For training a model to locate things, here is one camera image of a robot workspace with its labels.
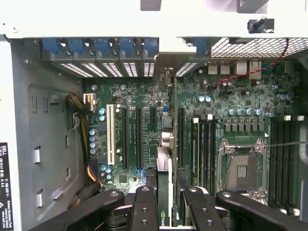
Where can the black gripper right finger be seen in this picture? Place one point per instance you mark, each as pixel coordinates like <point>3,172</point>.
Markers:
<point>202,211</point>

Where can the blue slot cover clip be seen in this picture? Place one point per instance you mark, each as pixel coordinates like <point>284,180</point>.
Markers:
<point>77,47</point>
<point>151,45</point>
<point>127,45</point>
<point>51,47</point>
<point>103,45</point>
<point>202,47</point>

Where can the open black PC case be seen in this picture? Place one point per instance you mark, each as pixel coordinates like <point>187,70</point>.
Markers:
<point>96,19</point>

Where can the short black expansion slot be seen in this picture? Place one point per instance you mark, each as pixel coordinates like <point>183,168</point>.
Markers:
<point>153,115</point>

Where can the black case latch peg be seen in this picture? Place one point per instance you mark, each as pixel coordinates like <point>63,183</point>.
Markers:
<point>255,25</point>

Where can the CPU socket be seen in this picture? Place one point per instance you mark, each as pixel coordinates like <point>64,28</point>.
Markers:
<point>243,173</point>

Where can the black RAM slot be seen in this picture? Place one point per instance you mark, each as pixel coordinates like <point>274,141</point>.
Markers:
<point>294,163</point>
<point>279,163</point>
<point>214,156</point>
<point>208,156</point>
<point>202,156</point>
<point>286,163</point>
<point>272,163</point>

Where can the white expansion slot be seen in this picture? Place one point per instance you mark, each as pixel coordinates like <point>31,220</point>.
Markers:
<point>110,134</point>

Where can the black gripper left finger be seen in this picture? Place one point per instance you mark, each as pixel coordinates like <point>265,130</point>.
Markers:
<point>144,211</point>

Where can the white power connector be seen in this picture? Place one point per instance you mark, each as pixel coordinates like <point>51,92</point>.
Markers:
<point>87,98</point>

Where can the green motherboard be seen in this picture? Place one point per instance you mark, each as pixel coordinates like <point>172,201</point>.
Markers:
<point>240,96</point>

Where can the metal socket cover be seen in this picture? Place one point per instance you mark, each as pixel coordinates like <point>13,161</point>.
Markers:
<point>257,194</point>

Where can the silver rear port block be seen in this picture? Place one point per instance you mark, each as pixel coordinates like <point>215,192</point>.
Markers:
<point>241,67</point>
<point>225,68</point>
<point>255,69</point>
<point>213,68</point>

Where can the long black expansion slot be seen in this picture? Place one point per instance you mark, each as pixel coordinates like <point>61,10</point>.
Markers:
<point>139,139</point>
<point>181,137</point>
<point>125,139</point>

